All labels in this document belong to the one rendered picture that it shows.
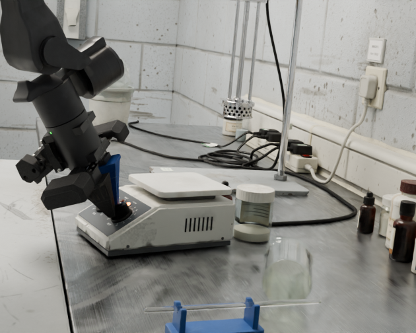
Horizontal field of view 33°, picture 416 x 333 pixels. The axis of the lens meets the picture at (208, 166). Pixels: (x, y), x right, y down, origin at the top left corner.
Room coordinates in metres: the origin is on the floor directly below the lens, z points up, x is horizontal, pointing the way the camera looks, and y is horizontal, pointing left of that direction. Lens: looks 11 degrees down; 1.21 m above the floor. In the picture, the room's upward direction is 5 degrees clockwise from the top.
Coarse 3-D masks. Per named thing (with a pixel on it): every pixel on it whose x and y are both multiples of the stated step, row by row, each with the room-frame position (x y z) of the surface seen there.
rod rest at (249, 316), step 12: (252, 300) 0.71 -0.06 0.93; (180, 312) 0.67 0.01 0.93; (252, 312) 0.70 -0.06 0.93; (168, 324) 0.69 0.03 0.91; (180, 324) 0.67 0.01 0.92; (192, 324) 0.69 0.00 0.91; (204, 324) 0.70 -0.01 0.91; (216, 324) 0.70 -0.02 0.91; (228, 324) 0.70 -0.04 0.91; (240, 324) 0.70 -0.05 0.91; (252, 324) 0.70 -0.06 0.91
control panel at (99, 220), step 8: (120, 192) 1.02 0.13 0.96; (128, 200) 0.99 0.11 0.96; (136, 200) 0.98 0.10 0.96; (88, 208) 1.01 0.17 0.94; (136, 208) 0.96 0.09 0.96; (144, 208) 0.95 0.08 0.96; (88, 216) 0.99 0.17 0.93; (96, 216) 0.98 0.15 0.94; (104, 216) 0.97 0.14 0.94; (136, 216) 0.94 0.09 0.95; (96, 224) 0.96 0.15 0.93; (104, 224) 0.95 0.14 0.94; (112, 224) 0.94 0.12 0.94; (120, 224) 0.93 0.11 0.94; (104, 232) 0.92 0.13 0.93; (112, 232) 0.92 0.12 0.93
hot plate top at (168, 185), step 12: (132, 180) 1.03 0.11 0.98; (144, 180) 1.01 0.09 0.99; (156, 180) 1.02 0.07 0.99; (168, 180) 1.03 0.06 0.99; (180, 180) 1.03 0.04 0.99; (192, 180) 1.04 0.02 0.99; (204, 180) 1.05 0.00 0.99; (156, 192) 0.96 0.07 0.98; (168, 192) 0.95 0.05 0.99; (180, 192) 0.96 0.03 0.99; (192, 192) 0.97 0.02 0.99; (204, 192) 0.98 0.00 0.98; (216, 192) 0.99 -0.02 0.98; (228, 192) 1.00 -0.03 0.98
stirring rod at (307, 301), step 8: (208, 304) 0.69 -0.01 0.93; (216, 304) 0.69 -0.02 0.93; (224, 304) 0.69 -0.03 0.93; (232, 304) 0.70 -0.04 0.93; (240, 304) 0.70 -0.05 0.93; (248, 304) 0.70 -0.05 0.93; (256, 304) 0.71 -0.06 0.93; (264, 304) 0.71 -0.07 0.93; (272, 304) 0.71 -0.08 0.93; (280, 304) 0.71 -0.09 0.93; (288, 304) 0.72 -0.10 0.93; (296, 304) 0.72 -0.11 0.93; (304, 304) 0.73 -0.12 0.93; (144, 312) 0.66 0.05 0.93; (152, 312) 0.67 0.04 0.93; (160, 312) 0.67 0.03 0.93; (168, 312) 0.67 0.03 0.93
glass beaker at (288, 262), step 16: (272, 240) 0.86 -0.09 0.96; (288, 240) 0.86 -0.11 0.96; (272, 256) 0.81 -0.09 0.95; (288, 256) 0.80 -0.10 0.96; (304, 256) 0.82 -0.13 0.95; (272, 272) 0.79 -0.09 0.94; (288, 272) 0.79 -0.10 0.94; (304, 272) 0.78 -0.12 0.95; (272, 288) 0.79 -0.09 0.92; (288, 288) 0.79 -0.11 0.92; (304, 288) 0.78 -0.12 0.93
